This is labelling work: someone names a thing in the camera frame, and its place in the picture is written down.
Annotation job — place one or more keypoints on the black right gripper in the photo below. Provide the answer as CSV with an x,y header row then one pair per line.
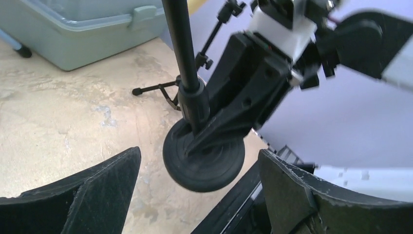
x,y
251,79

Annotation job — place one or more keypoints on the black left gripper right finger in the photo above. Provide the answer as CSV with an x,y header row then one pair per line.
x,y
298,202

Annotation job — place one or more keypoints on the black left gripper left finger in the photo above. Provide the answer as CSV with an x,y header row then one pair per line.
x,y
93,201

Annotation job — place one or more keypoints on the black round-base microphone stand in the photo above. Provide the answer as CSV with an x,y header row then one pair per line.
x,y
212,166

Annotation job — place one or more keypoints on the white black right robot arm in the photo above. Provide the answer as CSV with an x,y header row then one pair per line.
x,y
369,42

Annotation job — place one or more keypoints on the black tripod microphone stand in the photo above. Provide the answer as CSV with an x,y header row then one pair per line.
x,y
177,14

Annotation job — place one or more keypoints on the light blue music stand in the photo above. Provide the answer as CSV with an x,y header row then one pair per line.
x,y
19,48

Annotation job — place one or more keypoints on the translucent green storage box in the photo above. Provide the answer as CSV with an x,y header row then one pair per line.
x,y
74,33

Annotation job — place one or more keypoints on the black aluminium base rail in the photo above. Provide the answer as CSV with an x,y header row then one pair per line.
x,y
243,209

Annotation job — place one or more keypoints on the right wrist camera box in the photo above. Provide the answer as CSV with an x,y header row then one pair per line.
x,y
284,24

